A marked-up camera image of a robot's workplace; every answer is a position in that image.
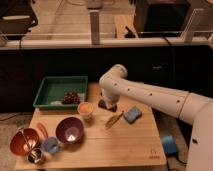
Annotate black eraser block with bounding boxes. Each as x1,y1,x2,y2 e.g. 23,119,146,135
98,99,117,112

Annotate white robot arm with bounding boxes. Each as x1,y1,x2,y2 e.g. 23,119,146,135
99,64,213,171

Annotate purple bowl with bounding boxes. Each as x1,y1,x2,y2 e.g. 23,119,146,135
55,117,84,144

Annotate red bowl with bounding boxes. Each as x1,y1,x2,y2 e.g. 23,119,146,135
10,128,40,156

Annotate blue sponge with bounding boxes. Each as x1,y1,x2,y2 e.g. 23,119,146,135
123,106,142,124

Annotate orange cup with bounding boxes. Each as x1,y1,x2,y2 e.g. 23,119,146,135
77,102,93,122

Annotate dark grape bunch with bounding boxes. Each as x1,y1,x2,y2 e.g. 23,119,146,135
62,92,80,104

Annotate green plastic tray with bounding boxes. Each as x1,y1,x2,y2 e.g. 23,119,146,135
33,76,88,110

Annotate blue tape roll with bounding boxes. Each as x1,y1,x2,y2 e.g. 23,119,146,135
161,135,179,155

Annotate small metal cup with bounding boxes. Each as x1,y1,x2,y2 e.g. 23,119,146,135
27,148,45,165

